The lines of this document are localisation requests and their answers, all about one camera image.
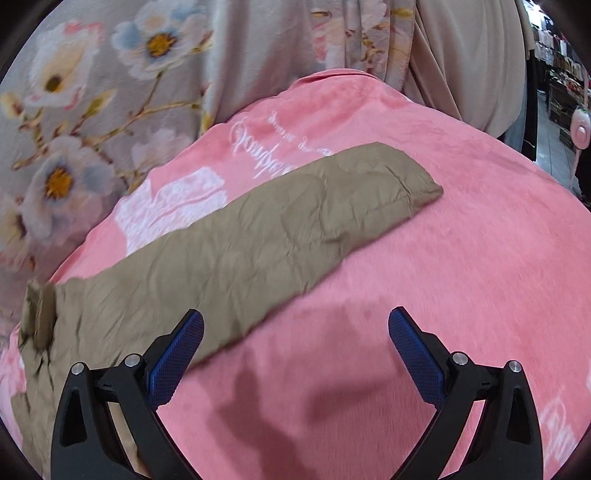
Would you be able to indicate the pink small fan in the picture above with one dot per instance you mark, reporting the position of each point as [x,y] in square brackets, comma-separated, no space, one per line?
[580,127]

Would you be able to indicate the grey floral quilt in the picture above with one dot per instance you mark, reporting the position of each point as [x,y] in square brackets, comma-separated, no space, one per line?
[95,94]

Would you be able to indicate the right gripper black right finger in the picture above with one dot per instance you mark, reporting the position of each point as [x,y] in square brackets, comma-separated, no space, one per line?
[507,443]

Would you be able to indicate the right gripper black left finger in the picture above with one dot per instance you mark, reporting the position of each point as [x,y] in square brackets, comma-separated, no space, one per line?
[85,442]

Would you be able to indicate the beige curtain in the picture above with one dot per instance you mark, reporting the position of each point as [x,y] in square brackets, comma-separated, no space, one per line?
[468,60]

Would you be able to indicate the pink printed blanket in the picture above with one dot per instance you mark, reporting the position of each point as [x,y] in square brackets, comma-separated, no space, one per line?
[498,267]

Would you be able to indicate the khaki padded jacket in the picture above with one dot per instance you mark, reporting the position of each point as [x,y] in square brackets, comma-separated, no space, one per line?
[235,266]

